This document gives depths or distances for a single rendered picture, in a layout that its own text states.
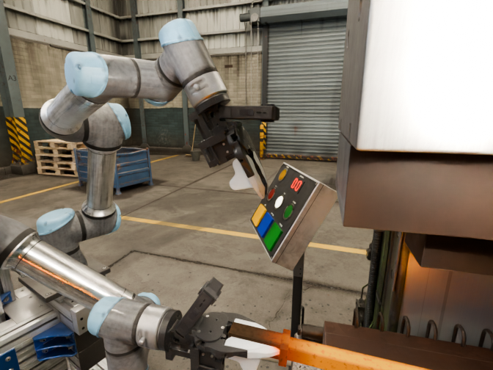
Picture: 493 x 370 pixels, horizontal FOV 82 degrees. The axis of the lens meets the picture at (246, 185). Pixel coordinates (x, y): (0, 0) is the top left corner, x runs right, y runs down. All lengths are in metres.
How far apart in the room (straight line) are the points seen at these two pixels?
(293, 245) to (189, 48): 0.60
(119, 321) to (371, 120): 0.54
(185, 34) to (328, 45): 7.96
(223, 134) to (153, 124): 9.84
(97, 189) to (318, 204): 0.74
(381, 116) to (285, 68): 8.29
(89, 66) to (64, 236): 0.73
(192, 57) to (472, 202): 0.47
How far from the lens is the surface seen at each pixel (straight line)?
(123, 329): 0.62
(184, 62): 0.57
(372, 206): 0.35
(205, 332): 0.56
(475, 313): 0.78
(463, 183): 0.36
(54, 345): 1.27
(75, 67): 0.59
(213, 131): 0.57
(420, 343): 0.69
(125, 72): 0.60
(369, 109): 0.28
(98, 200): 1.15
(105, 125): 0.97
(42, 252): 0.78
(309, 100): 8.37
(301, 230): 0.88
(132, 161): 5.50
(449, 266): 0.44
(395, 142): 0.29
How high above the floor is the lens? 1.40
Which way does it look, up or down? 15 degrees down
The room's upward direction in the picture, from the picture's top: straight up
